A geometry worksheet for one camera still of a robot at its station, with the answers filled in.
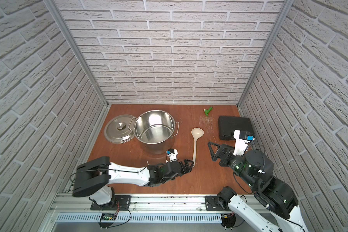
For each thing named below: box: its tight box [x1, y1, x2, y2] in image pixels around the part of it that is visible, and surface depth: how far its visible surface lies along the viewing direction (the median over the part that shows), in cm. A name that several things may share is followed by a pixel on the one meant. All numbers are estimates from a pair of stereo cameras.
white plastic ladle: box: [190, 127, 205, 168], surface depth 100 cm
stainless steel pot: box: [128, 109, 180, 155], surface depth 94 cm
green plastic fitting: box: [203, 106, 214, 116], surface depth 116 cm
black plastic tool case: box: [218, 116, 255, 141], surface depth 102 cm
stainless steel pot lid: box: [104, 114, 135, 145], surface depth 105 cm
